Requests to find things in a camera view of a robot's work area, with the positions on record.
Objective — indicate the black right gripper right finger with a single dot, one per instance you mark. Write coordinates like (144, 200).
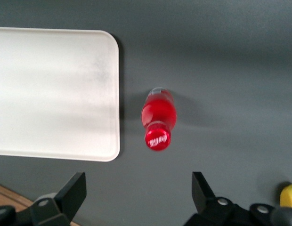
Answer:
(207, 202)

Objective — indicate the yellow lemon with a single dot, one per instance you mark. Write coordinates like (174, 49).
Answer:
(288, 194)

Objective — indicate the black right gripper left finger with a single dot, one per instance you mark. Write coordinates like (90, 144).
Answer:
(66, 204)

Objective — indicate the beige plastic tray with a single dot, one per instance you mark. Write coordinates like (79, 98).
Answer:
(54, 94)

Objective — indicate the wooden drawer cabinet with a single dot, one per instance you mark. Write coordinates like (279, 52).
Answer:
(9, 196)

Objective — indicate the red coke bottle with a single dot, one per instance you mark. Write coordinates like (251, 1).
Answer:
(159, 113)

